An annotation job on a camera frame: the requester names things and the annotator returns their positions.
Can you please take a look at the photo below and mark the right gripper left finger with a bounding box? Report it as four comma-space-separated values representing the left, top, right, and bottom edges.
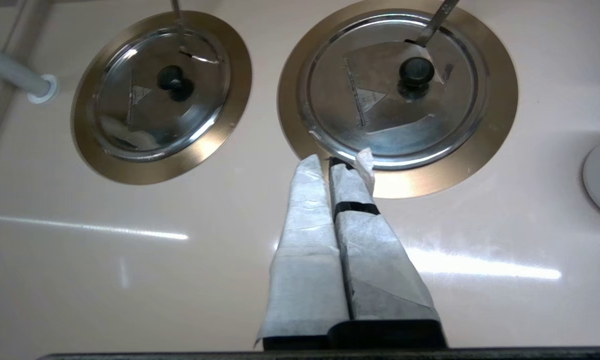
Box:
254, 154, 351, 351

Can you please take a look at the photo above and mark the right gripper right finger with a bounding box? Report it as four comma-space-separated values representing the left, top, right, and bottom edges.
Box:
328, 147, 441, 323

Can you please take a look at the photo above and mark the round steel pot lid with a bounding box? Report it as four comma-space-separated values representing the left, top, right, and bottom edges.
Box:
92, 27, 232, 162
297, 12, 488, 171

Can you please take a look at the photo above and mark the ladle handle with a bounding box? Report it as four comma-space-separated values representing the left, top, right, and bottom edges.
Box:
171, 0, 186, 32
414, 0, 460, 48

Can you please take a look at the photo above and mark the white support pole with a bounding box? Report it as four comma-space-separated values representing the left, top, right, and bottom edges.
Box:
0, 37, 59, 105

